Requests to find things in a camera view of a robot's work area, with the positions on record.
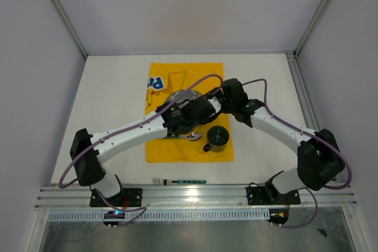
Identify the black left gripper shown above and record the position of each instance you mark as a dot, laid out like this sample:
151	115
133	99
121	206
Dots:
191	102

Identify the spoon with green handle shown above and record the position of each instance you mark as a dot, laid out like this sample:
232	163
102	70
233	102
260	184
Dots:
193	136

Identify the grey reindeer plate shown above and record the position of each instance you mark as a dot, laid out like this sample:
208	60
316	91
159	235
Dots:
183	96

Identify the dark green mug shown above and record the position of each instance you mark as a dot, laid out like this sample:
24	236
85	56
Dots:
217	138

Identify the yellow Pikachu cloth placemat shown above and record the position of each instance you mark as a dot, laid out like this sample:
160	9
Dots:
165	79

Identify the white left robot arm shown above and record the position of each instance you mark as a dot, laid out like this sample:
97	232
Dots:
90	151

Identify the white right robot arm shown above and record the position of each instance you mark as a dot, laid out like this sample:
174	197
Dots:
319	159

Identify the left controller board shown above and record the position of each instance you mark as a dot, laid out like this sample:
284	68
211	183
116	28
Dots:
113	218

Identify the controller board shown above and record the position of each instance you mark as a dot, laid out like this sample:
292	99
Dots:
278	216
113	218

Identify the right controller board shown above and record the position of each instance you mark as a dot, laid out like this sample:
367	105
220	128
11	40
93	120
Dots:
278	216

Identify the fork with green handle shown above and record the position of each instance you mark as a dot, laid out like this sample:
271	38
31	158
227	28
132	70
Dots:
166	182

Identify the aluminium side rail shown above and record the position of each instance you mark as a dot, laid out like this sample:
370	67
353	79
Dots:
307	107

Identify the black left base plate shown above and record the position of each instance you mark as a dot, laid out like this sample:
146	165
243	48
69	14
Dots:
129	197

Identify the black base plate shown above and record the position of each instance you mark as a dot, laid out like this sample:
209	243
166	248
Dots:
256	194
129	197

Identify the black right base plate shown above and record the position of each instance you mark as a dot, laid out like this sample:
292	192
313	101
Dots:
256	194

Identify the slotted cable duct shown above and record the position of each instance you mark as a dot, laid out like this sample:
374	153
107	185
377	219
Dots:
164	215

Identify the aluminium mounting rail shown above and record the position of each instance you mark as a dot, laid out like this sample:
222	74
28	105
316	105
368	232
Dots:
179	197

